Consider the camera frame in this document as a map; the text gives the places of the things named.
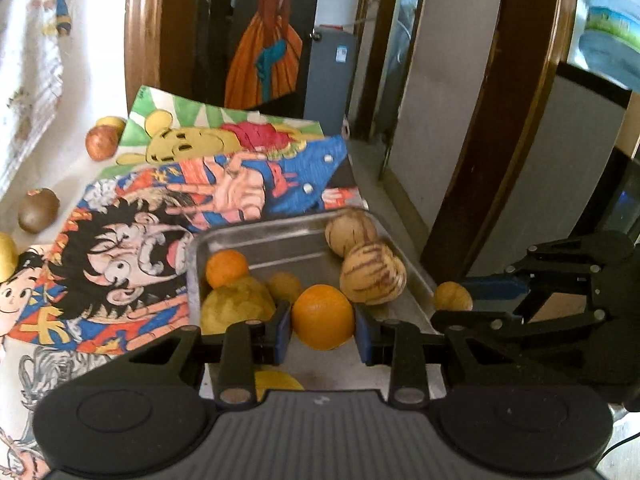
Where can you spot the grey appliance with sticker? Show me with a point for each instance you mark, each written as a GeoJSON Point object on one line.
{"type": "Point", "coordinates": [331, 67]}

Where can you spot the reddish passion fruit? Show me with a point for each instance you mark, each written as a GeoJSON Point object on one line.
{"type": "Point", "coordinates": [101, 142]}

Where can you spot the yellow-green fruit by tray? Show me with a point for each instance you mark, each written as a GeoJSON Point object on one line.
{"type": "Point", "coordinates": [267, 380]}

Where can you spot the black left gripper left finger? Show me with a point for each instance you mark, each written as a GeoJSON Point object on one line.
{"type": "Point", "coordinates": [181, 356]}

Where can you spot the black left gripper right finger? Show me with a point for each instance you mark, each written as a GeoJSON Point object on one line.
{"type": "Point", "coordinates": [483, 354]}

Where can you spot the small yellow fruit behind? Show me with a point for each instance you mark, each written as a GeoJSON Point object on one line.
{"type": "Point", "coordinates": [111, 121]}

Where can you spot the metal tray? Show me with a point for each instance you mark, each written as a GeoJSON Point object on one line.
{"type": "Point", "coordinates": [298, 245]}

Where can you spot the wooden door frame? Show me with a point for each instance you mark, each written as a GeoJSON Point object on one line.
{"type": "Point", "coordinates": [142, 45]}

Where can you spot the yellow lemon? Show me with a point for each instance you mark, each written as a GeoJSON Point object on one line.
{"type": "Point", "coordinates": [8, 256]}

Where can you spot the painting of orange-dressed figure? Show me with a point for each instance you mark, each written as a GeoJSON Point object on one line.
{"type": "Point", "coordinates": [254, 54]}

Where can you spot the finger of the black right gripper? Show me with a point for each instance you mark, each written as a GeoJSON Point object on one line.
{"type": "Point", "coordinates": [512, 328]}
{"type": "Point", "coordinates": [500, 287]}

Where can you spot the Luffy anime drawing mat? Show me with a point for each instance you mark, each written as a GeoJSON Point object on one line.
{"type": "Point", "coordinates": [115, 277]}

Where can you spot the Winnie the Pooh drawing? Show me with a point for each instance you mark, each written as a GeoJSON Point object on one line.
{"type": "Point", "coordinates": [163, 128]}

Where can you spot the small orange mandarin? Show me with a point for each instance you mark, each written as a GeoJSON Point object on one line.
{"type": "Point", "coordinates": [224, 267]}

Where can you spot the small striped pepino melon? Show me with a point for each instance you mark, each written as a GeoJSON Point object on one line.
{"type": "Point", "coordinates": [349, 229]}

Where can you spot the small green-brown fruit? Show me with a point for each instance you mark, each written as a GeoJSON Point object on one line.
{"type": "Point", "coordinates": [284, 286]}

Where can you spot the white cartoon print cloth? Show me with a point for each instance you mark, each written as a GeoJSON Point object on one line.
{"type": "Point", "coordinates": [31, 75]}

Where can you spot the brown kiwi fruit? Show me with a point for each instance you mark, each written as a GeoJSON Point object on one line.
{"type": "Point", "coordinates": [37, 210]}

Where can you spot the small tan round fruit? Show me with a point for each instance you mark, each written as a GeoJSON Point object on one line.
{"type": "Point", "coordinates": [451, 296]}

